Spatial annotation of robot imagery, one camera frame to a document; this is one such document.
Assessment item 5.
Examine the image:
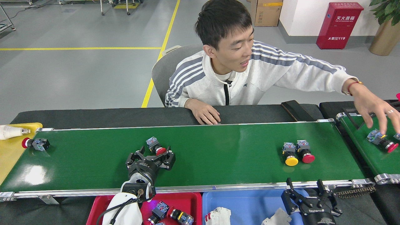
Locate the large red plastic bin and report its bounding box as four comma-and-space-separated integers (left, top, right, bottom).
86, 192, 203, 225

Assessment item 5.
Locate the short green conveyor belt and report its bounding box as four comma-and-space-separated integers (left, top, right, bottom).
336, 112, 400, 185

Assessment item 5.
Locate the black metal bracket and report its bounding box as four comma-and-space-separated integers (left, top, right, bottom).
342, 108, 360, 130

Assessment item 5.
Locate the white wheeled stand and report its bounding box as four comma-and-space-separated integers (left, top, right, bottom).
100, 0, 144, 15

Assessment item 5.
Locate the black rectangular pad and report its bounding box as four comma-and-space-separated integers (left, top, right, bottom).
281, 100, 316, 122

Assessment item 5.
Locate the person's right hand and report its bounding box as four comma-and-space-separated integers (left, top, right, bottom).
184, 99, 221, 125

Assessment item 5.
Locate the white light bulb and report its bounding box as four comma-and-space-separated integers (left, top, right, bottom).
0, 125, 31, 140

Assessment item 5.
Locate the long green conveyor belt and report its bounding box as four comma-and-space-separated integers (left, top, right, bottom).
0, 118, 376, 202

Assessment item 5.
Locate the grey office chair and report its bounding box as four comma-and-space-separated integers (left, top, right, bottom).
152, 44, 203, 107

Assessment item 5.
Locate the yellow plastic tray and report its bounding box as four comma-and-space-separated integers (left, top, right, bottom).
0, 122, 43, 185

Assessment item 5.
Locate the blue plastic bin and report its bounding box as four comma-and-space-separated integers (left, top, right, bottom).
202, 188, 308, 225

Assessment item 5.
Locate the black roller chain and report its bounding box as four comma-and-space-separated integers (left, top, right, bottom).
336, 187, 376, 199

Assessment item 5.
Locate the brown cardboard box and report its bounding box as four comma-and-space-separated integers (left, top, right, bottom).
250, 0, 283, 27

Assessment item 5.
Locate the person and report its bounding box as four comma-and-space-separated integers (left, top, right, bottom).
165, 0, 400, 135

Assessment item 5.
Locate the white circuit breaker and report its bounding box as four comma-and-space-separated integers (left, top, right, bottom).
204, 207, 232, 225
261, 207, 293, 225

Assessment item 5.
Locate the red fire extinguisher cabinet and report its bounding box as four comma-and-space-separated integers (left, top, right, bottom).
316, 2, 364, 50

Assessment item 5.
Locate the potted plant in golden pot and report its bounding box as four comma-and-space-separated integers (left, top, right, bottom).
369, 0, 400, 56

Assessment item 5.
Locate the grey metal rack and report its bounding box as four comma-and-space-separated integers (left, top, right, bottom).
0, 3, 16, 32

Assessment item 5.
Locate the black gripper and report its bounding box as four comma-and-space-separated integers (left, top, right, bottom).
281, 178, 343, 225
125, 146, 176, 185

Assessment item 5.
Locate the person's left hand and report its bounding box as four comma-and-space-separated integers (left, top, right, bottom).
350, 82, 400, 135

